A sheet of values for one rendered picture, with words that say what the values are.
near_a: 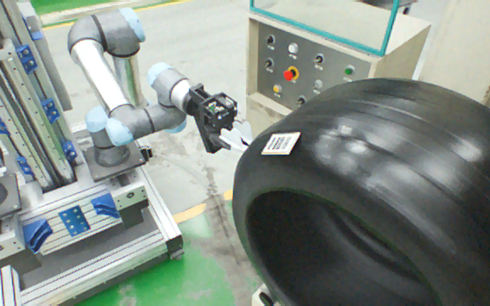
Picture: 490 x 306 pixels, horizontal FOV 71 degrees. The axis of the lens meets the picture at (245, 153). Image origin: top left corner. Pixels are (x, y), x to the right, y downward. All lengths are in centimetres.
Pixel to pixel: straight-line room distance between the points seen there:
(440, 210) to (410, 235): 5
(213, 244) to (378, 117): 168
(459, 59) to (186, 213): 182
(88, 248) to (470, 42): 180
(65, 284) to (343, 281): 134
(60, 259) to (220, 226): 87
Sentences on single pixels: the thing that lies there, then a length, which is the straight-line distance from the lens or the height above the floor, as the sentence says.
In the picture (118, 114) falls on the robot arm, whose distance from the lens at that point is 97.
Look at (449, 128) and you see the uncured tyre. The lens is 55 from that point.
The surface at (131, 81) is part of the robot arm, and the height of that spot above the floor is 109.
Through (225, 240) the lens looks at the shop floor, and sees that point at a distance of 211.
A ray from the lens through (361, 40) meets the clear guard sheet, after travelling 117.
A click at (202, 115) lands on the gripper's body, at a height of 129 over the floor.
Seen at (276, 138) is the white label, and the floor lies 140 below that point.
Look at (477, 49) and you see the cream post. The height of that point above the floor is 149.
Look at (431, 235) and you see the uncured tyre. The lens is 47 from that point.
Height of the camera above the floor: 176
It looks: 43 degrees down
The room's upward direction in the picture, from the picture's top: straight up
